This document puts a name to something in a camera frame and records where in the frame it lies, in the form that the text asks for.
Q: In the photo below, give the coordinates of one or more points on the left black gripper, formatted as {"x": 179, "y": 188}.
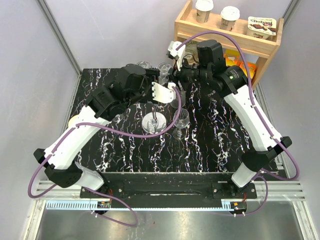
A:
{"x": 150, "y": 76}

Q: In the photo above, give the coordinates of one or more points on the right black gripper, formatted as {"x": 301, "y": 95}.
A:
{"x": 180, "y": 73}

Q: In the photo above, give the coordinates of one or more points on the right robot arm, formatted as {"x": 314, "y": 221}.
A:
{"x": 231, "y": 84}

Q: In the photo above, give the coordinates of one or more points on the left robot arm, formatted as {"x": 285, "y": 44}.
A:
{"x": 116, "y": 91}

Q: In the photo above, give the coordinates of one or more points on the chrome wine glass rack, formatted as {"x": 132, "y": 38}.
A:
{"x": 153, "y": 122}

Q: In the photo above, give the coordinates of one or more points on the clear wine glass left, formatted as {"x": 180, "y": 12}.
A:
{"x": 118, "y": 118}

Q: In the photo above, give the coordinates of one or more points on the clear wine glass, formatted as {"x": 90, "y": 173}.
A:
{"x": 182, "y": 122}
{"x": 118, "y": 118}

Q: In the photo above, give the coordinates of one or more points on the clear wine glass centre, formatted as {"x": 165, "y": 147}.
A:
{"x": 182, "y": 122}

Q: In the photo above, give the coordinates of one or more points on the wooden shelf unit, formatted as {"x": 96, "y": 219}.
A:
{"x": 186, "y": 26}

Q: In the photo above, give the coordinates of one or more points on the green orange sponge box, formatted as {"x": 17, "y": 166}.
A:
{"x": 251, "y": 66}

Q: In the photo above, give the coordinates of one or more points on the white paper cup left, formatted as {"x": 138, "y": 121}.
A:
{"x": 203, "y": 10}

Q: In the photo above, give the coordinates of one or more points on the white paper cup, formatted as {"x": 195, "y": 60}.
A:
{"x": 229, "y": 16}
{"x": 203, "y": 10}

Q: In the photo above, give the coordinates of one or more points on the white paper cup right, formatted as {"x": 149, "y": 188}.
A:
{"x": 229, "y": 16}

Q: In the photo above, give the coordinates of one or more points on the Chobani yogurt cup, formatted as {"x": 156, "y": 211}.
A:
{"x": 261, "y": 27}

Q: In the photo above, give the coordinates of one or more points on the yellow round sponge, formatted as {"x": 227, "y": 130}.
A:
{"x": 72, "y": 120}

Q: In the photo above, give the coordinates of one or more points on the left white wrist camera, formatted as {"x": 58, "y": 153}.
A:
{"x": 163, "y": 94}

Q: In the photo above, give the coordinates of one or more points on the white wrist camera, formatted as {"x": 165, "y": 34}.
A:
{"x": 163, "y": 94}
{"x": 176, "y": 51}

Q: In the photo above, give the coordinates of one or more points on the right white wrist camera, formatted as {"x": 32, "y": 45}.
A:
{"x": 176, "y": 51}

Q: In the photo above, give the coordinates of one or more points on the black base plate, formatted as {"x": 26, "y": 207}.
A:
{"x": 145, "y": 190}

